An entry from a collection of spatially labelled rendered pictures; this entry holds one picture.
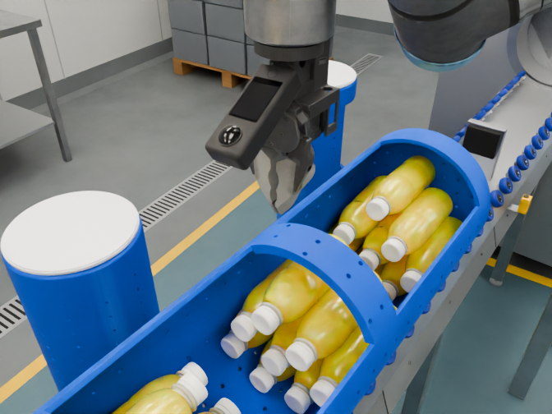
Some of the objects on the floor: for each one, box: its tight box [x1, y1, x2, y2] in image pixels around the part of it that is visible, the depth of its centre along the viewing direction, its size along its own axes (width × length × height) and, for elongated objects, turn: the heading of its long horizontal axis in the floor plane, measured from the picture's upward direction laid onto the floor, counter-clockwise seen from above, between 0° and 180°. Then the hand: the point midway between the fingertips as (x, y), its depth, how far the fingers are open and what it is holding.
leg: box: [489, 182, 539, 287], centre depth 221 cm, size 6×6×63 cm
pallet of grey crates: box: [168, 0, 334, 88], centre depth 423 cm, size 120×80×119 cm
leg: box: [401, 331, 444, 414], centre depth 158 cm, size 6×6×63 cm
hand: (275, 207), depth 61 cm, fingers closed
